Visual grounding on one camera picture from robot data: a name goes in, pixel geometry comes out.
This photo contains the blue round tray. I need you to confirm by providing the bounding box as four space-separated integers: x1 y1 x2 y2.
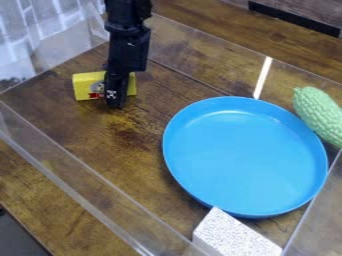
162 96 328 219

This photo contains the green bitter gourd toy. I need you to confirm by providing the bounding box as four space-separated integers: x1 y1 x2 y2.
292 86 342 149

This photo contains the white speckled foam block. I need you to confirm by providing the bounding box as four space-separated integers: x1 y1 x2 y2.
192 207 281 256

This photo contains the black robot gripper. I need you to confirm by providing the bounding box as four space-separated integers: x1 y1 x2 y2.
104 0 152 108

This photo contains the yellow butter block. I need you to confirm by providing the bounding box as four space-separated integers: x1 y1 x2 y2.
70 70 138 102

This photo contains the clear acrylic enclosure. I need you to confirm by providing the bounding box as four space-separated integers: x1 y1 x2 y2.
0 0 342 256

